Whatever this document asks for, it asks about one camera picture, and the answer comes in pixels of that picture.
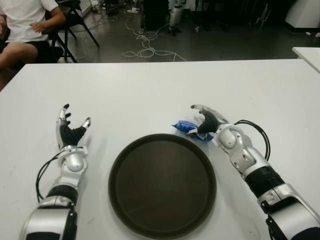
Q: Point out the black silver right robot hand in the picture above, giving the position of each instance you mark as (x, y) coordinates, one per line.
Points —
(211, 121)

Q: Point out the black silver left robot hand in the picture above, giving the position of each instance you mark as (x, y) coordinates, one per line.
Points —
(68, 135)

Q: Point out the blue Oreo snack pack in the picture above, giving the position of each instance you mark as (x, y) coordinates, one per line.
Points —
(182, 125)

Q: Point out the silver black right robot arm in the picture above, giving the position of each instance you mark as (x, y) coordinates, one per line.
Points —
(250, 155)

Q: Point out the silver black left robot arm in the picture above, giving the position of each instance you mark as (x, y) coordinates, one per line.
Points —
(72, 162)

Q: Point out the round dark brown tray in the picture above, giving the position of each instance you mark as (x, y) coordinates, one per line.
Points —
(162, 185)

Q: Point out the black folding chair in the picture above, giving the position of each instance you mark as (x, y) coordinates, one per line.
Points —
(67, 22)

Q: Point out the white side table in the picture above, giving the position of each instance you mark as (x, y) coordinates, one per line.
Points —
(312, 53)

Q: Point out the seated person in white shirt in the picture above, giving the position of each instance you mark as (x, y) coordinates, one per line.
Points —
(22, 20)

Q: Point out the white power strip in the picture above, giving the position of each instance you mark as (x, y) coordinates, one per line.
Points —
(133, 10)

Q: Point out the white cabinet with black base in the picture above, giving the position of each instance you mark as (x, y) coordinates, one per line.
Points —
(305, 12)

